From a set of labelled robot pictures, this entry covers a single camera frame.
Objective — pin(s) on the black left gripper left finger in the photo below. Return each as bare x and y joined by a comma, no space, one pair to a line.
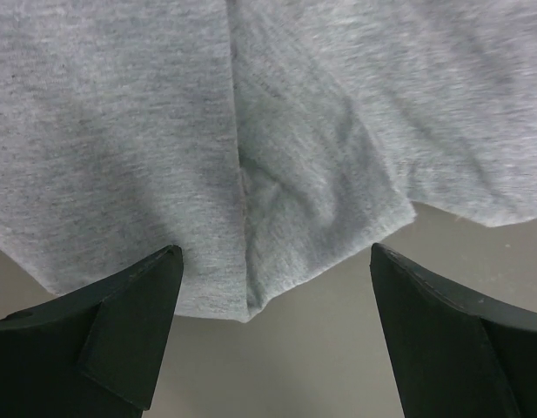
95,352

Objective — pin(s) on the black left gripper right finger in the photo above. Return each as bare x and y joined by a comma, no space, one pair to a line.
455,352

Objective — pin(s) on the grey t shirt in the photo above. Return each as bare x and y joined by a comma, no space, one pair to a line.
270,140

